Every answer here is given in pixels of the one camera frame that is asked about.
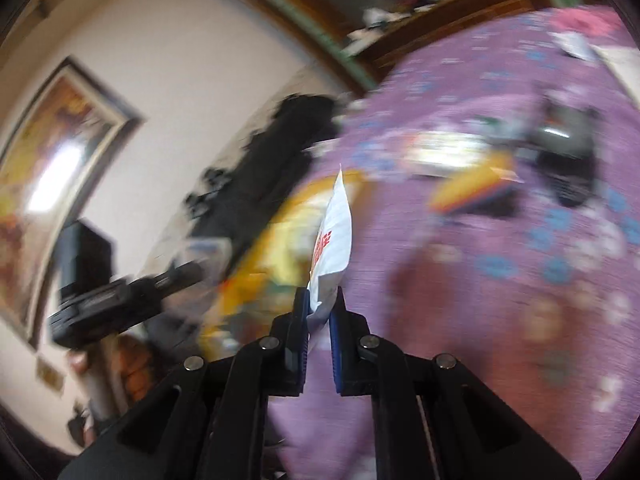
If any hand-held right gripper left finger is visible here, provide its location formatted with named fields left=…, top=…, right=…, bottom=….
left=60, top=287, right=311, bottom=480

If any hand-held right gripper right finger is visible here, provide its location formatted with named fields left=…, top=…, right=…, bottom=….
left=329, top=286, right=583, bottom=480

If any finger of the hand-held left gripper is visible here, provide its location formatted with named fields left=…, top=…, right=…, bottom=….
left=155, top=260, right=208, bottom=296

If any yellow cardboard box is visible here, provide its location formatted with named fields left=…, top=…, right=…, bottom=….
left=200, top=170, right=381, bottom=361

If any white packet red print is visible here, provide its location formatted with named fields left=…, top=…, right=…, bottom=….
left=306, top=169, right=353, bottom=333

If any black box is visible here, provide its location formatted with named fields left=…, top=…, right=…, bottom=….
left=55, top=220, right=113, bottom=301

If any purple floral blanket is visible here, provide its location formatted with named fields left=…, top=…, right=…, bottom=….
left=270, top=5, right=640, bottom=480

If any black bag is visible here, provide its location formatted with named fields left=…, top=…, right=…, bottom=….
left=185, top=92, right=341, bottom=246

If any black orange packet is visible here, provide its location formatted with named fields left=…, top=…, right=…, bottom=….
left=432, top=157, right=523, bottom=216

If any patterned white green packet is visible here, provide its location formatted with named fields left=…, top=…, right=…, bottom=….
left=405, top=130, right=493, bottom=176

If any black cloth item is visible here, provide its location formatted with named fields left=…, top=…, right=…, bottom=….
left=520, top=92, right=601, bottom=208

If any wooden cabinet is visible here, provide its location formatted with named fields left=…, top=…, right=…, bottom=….
left=215, top=0, right=536, bottom=96

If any white tag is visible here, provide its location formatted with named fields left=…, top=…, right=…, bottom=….
left=552, top=31, right=598, bottom=61

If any white paper sheet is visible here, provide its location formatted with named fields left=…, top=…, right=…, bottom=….
left=592, top=45, right=640, bottom=106

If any pink cloth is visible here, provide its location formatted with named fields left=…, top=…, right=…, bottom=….
left=547, top=6, right=626, bottom=36

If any small wall picture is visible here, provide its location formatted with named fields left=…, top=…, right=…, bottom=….
left=35, top=357, right=66, bottom=391

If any framed wall picture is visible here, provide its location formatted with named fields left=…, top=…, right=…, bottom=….
left=0, top=57, right=143, bottom=348

